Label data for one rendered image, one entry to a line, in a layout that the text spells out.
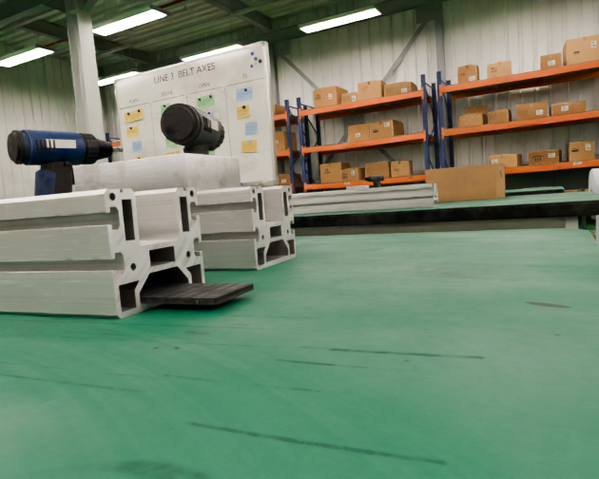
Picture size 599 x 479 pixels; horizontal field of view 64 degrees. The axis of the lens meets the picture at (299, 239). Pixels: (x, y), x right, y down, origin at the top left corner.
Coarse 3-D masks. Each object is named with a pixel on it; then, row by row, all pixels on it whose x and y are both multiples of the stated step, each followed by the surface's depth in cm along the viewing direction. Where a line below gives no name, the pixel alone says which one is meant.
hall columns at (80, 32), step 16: (64, 0) 810; (80, 0) 806; (80, 16) 805; (80, 32) 804; (80, 48) 805; (80, 64) 828; (80, 80) 831; (96, 80) 830; (80, 96) 831; (96, 96) 829; (80, 112) 830; (96, 112) 828; (80, 128) 830; (96, 128) 828
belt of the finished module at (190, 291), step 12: (144, 288) 37; (156, 288) 37; (168, 288) 36; (180, 288) 36; (192, 288) 36; (204, 288) 35; (216, 288) 35; (228, 288) 34; (240, 288) 34; (252, 288) 36; (144, 300) 34; (156, 300) 33; (168, 300) 33; (180, 300) 32; (192, 300) 32; (204, 300) 32; (216, 300) 31
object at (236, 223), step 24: (216, 192) 50; (240, 192) 49; (264, 192) 56; (288, 192) 56; (216, 216) 50; (240, 216) 49; (264, 216) 51; (288, 216) 56; (216, 240) 50; (240, 240) 49; (264, 240) 51; (288, 240) 58; (216, 264) 51; (240, 264) 50; (264, 264) 50
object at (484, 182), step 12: (444, 168) 214; (456, 168) 211; (468, 168) 208; (480, 168) 206; (492, 168) 203; (504, 168) 218; (432, 180) 217; (444, 180) 214; (456, 180) 211; (468, 180) 208; (480, 180) 206; (492, 180) 203; (504, 180) 217; (444, 192) 215; (456, 192) 212; (468, 192) 209; (480, 192) 206; (492, 192) 204; (504, 192) 218
